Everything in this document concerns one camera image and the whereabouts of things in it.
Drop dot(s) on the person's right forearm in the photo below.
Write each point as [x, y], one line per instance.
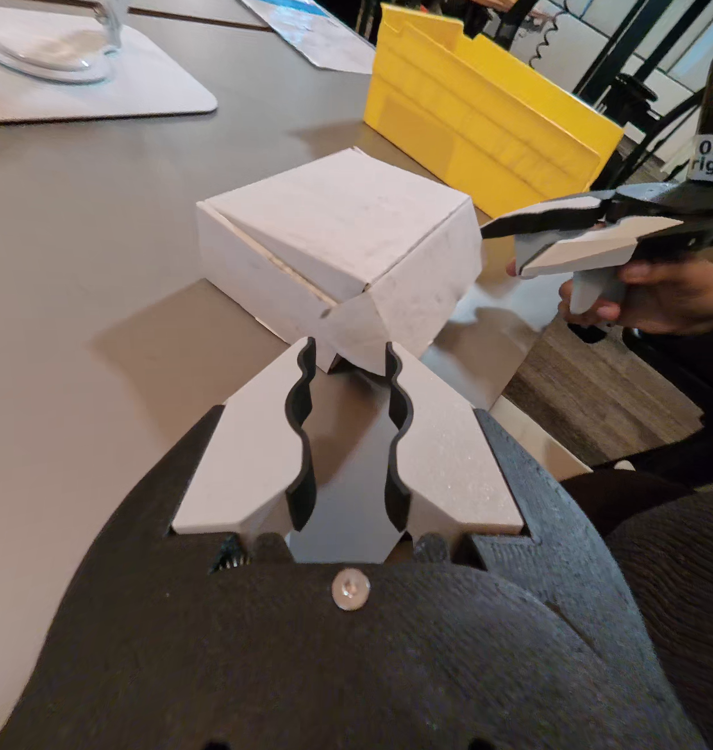
[708, 381]

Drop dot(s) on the yellow plastic bin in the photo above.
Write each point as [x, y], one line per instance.
[479, 117]

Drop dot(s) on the white cardboard mailer box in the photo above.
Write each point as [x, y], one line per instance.
[333, 217]

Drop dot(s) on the person's right hand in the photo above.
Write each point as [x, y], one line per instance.
[673, 299]

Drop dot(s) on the grey desk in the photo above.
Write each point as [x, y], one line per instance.
[69, 351]

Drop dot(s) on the person's black sweater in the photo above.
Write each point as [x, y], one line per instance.
[678, 586]

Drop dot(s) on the blue white paper sheet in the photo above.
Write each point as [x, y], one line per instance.
[321, 41]

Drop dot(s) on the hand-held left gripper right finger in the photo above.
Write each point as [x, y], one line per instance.
[462, 463]

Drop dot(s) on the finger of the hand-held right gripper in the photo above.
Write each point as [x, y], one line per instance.
[555, 211]
[585, 249]

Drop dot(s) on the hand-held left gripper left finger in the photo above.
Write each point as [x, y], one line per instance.
[245, 463]

